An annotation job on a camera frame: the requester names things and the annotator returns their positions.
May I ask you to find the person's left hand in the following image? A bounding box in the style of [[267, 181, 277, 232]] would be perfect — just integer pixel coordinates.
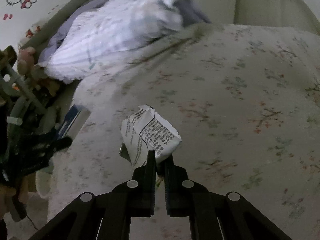
[[0, 175, 29, 222]]

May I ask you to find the plaid pillow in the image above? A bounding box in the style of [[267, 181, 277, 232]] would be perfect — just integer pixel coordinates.
[[45, 0, 187, 85]]

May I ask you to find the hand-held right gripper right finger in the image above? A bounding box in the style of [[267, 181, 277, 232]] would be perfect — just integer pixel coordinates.
[[164, 154, 293, 240]]

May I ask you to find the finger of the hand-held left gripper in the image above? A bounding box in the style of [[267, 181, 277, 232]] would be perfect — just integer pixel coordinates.
[[49, 135, 73, 153]]

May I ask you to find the blue and white carton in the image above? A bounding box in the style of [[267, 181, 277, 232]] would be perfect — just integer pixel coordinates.
[[55, 104, 91, 141]]

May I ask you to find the white printed packet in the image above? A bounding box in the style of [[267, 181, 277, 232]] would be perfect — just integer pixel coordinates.
[[119, 104, 182, 167]]

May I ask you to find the black cable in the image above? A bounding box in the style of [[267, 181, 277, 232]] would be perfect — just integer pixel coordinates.
[[25, 211, 39, 232]]

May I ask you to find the brown plush toy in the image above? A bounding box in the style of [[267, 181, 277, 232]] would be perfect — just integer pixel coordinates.
[[17, 47, 61, 98]]

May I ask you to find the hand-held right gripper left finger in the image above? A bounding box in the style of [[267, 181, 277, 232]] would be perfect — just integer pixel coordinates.
[[27, 151, 157, 240]]

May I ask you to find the floral bed sheet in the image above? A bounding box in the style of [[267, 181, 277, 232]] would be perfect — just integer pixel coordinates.
[[47, 23, 320, 240]]

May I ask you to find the lavender quilt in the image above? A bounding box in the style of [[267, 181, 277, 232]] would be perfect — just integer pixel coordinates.
[[37, 0, 213, 67]]

